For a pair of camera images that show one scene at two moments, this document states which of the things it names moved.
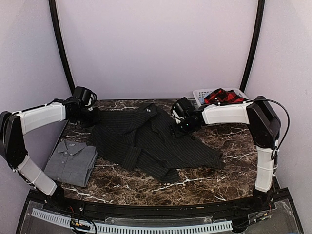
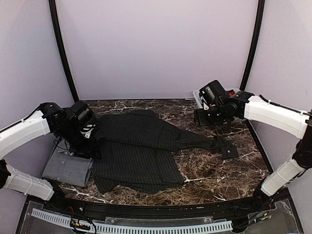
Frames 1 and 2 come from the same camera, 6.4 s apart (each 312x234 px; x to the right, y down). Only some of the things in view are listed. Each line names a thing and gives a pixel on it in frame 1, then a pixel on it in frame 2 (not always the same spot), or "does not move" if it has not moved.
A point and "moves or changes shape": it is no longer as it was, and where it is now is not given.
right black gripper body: (185, 129) → (212, 119)
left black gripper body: (87, 119) → (80, 147)
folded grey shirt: (69, 161) does not move
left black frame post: (55, 23) does not move
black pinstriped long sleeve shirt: (142, 137) moves or changes shape
